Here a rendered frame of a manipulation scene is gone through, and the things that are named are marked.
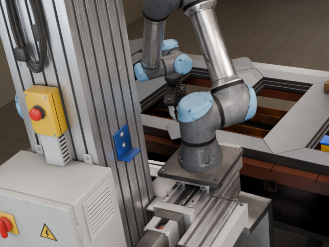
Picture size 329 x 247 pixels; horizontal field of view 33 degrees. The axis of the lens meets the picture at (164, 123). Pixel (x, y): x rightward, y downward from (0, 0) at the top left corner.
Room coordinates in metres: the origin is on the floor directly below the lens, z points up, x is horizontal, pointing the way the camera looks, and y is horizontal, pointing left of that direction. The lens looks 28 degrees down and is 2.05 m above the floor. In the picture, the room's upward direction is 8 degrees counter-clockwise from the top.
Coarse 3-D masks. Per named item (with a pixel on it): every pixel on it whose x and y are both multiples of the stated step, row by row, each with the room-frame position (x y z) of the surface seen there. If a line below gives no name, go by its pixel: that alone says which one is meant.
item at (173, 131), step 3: (168, 126) 2.19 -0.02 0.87; (168, 129) 2.16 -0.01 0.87; (171, 129) 2.15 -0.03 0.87; (174, 129) 2.15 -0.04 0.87; (177, 129) 2.15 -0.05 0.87; (168, 132) 2.13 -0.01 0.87; (171, 132) 2.13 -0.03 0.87; (174, 132) 2.12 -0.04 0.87; (177, 132) 2.12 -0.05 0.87; (174, 135) 2.10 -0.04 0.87; (177, 135) 2.10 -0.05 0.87; (180, 135) 2.09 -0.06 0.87
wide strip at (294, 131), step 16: (304, 96) 2.29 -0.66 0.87; (320, 96) 2.27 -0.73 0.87; (288, 112) 2.16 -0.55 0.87; (304, 112) 2.14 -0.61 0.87; (320, 112) 2.12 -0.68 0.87; (272, 128) 2.04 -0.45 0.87; (288, 128) 2.02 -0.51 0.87; (304, 128) 2.00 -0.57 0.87; (272, 144) 1.91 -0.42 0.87; (288, 144) 1.90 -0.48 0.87; (304, 144) 1.88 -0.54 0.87
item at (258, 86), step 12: (192, 72) 2.83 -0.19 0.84; (204, 72) 2.78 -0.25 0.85; (240, 72) 2.67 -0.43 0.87; (252, 72) 2.65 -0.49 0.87; (264, 84) 2.55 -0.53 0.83; (276, 84) 2.52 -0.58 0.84; (288, 84) 2.48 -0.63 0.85; (300, 84) 2.45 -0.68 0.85; (312, 84) 2.41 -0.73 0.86; (156, 96) 2.58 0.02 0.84; (144, 108) 2.48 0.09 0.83; (144, 132) 2.24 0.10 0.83; (156, 132) 2.19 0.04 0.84; (324, 132) 2.01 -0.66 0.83; (312, 144) 1.90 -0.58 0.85; (252, 156) 1.90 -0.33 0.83; (264, 156) 1.87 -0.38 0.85; (276, 156) 1.83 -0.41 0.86; (300, 168) 1.77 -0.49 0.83; (312, 168) 1.74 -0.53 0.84; (324, 168) 1.72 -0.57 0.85
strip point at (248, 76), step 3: (249, 72) 2.65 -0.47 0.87; (237, 75) 2.63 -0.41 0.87; (240, 75) 2.62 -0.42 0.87; (243, 75) 2.62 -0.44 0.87; (246, 75) 2.61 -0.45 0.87; (249, 75) 2.61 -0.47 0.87; (252, 75) 2.60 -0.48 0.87; (243, 78) 2.58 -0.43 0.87; (246, 78) 2.58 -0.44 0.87; (249, 78) 2.57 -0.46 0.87; (252, 78) 2.57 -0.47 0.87; (255, 78) 2.56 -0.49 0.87
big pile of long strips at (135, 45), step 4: (132, 40) 3.46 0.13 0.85; (136, 40) 3.45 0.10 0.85; (140, 40) 3.44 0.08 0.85; (132, 44) 3.38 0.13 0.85; (136, 44) 3.37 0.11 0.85; (140, 44) 3.36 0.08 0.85; (132, 48) 3.31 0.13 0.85; (136, 48) 3.30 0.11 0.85; (140, 48) 3.29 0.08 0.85; (132, 52) 3.23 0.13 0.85; (136, 52) 3.23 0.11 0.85
